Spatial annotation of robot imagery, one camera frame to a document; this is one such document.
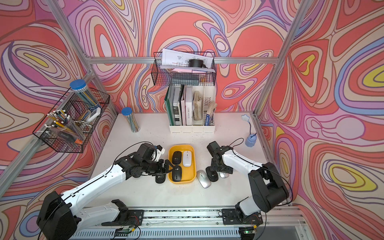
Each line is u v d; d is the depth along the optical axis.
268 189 0.43
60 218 0.38
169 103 0.88
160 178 0.84
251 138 0.95
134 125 1.05
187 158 0.93
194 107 0.96
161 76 1.01
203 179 0.85
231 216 0.73
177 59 0.85
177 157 0.92
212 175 0.85
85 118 0.75
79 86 0.69
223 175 0.87
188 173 0.88
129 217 0.72
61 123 0.59
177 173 0.86
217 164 0.65
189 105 0.92
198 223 0.73
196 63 0.82
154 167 0.68
